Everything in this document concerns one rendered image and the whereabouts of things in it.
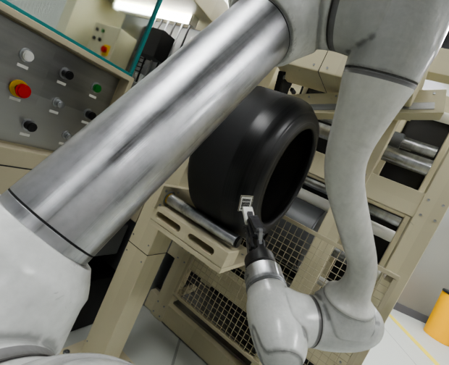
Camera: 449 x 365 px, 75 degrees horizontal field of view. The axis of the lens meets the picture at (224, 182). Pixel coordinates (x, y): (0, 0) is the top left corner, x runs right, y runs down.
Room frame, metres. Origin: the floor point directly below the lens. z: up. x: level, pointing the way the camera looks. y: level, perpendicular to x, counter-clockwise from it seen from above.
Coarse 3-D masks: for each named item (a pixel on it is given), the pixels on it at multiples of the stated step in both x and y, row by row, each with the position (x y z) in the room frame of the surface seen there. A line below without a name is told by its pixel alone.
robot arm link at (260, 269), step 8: (256, 264) 0.63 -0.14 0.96; (264, 264) 0.63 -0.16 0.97; (272, 264) 0.63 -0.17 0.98; (248, 272) 0.63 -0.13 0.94; (256, 272) 0.61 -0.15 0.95; (264, 272) 0.61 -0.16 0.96; (272, 272) 0.61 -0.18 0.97; (280, 272) 0.63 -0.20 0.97; (248, 280) 0.62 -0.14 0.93; (256, 280) 0.60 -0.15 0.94
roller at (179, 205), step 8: (168, 200) 1.10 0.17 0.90; (176, 200) 1.09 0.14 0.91; (176, 208) 1.08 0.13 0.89; (184, 208) 1.06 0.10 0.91; (192, 208) 1.06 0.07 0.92; (192, 216) 1.04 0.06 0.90; (200, 216) 1.03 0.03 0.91; (208, 216) 1.04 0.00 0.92; (200, 224) 1.02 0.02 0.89; (208, 224) 1.01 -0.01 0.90; (216, 224) 1.00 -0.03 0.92; (216, 232) 0.99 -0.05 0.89; (224, 232) 0.97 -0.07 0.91; (232, 232) 0.97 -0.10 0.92; (224, 240) 0.97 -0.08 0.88; (232, 240) 0.95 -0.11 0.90; (240, 240) 0.97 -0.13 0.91
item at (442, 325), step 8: (440, 296) 4.08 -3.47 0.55; (448, 296) 3.97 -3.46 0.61; (440, 304) 4.01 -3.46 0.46; (448, 304) 3.93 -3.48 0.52; (432, 312) 4.08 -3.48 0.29; (440, 312) 3.97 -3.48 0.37; (448, 312) 3.90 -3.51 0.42; (432, 320) 4.01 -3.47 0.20; (440, 320) 3.93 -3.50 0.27; (448, 320) 3.88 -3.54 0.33; (424, 328) 4.08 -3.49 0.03; (432, 328) 3.97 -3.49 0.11; (440, 328) 3.90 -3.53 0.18; (448, 328) 3.86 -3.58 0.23; (432, 336) 3.93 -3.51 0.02; (440, 336) 3.88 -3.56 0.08; (448, 336) 3.85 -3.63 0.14; (448, 344) 3.86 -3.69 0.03
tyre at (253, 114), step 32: (256, 96) 0.98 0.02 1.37; (288, 96) 1.01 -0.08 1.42; (224, 128) 0.92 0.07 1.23; (256, 128) 0.89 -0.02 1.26; (288, 128) 0.91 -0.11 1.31; (192, 160) 0.97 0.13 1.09; (224, 160) 0.89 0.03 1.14; (256, 160) 0.86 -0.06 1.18; (288, 160) 1.36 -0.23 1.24; (192, 192) 1.00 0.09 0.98; (224, 192) 0.90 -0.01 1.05; (256, 192) 0.89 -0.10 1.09; (288, 192) 1.32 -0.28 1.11; (224, 224) 0.99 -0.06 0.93
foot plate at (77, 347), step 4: (84, 340) 1.34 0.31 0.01; (76, 344) 1.30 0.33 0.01; (80, 344) 1.31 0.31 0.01; (64, 348) 1.25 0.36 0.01; (68, 348) 1.26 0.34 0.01; (72, 348) 1.27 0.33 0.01; (76, 348) 1.28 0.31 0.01; (80, 348) 1.29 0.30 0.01; (60, 352) 1.22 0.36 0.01; (64, 352) 1.23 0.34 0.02; (68, 352) 1.24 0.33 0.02; (72, 352) 1.25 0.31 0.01; (76, 352) 1.26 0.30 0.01; (120, 356) 1.34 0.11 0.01; (124, 356) 1.35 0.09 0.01; (128, 360) 1.34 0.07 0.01
